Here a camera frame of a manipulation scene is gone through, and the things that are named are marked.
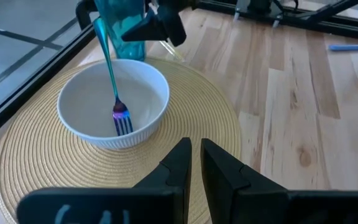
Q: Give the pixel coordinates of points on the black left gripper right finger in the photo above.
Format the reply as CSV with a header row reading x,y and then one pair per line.
x,y
259,208

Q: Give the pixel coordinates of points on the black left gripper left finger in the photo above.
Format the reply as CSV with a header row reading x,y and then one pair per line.
x,y
120,205

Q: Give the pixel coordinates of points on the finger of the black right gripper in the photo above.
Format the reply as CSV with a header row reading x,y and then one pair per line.
x,y
149,31
176,28

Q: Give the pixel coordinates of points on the teal faceted glass tumbler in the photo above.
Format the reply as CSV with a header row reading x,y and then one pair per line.
x,y
126,28

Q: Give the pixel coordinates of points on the iridescent metal fork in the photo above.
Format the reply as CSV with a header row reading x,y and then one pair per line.
x,y
110,68

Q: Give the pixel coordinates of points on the white ribbed ceramic bowl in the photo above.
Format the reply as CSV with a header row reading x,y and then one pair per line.
x,y
85,102

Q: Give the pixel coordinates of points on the round woven straw placemat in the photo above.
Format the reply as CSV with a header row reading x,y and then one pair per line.
x,y
57,168

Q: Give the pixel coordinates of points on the black aluminium table frame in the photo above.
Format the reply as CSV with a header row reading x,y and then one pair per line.
x,y
26,90

